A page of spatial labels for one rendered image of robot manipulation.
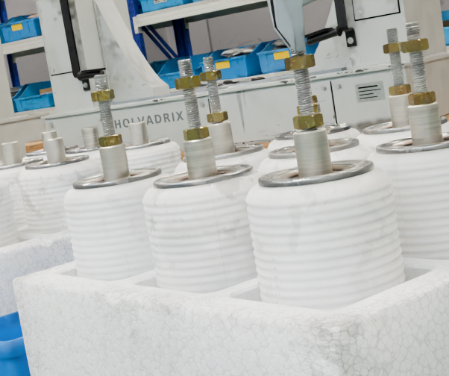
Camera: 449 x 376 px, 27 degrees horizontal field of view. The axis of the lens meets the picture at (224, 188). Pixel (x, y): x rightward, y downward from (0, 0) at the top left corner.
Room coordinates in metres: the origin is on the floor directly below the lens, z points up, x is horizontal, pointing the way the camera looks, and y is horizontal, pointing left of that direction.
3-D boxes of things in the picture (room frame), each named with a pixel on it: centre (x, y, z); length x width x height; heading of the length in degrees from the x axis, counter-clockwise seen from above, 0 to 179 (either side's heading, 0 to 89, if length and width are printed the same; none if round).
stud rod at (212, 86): (0.86, 0.00, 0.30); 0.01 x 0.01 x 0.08
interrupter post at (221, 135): (0.86, 0.00, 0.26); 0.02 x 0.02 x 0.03
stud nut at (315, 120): (0.60, -0.06, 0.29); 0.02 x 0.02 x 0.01; 16
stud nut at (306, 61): (0.60, -0.06, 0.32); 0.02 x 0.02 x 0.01; 16
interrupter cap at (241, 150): (0.86, 0.00, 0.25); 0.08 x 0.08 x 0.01
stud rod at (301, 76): (0.60, -0.06, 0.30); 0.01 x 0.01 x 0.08
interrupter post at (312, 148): (0.60, -0.06, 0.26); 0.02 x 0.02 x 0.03
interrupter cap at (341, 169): (0.60, -0.06, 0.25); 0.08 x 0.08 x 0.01
